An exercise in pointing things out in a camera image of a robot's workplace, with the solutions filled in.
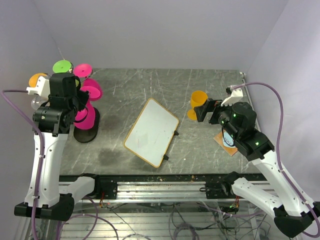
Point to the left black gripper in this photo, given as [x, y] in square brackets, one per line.
[84, 96]

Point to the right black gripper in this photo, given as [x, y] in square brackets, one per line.
[202, 111]

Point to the orange wine glass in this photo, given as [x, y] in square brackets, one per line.
[198, 98]
[34, 79]

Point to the pink wine glass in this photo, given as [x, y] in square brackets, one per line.
[84, 72]
[85, 119]

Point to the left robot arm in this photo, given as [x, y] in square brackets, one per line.
[51, 124]

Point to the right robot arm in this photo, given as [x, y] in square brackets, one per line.
[292, 210]

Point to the green wine glass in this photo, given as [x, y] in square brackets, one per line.
[63, 66]

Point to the black wine glass rack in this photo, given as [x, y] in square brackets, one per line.
[86, 136]

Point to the clear wine glass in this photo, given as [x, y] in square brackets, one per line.
[37, 102]

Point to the orange wine glass on rack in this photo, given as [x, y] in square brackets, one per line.
[34, 79]

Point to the orange framed whiteboard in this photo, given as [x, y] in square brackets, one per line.
[152, 132]

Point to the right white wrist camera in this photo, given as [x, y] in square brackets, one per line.
[234, 96]

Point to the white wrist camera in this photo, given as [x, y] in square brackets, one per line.
[42, 88]
[234, 96]

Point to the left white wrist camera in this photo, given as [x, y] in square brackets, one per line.
[42, 88]

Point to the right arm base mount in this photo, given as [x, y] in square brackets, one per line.
[221, 188]

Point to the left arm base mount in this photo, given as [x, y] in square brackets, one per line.
[104, 187]

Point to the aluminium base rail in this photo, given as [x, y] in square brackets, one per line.
[154, 192]

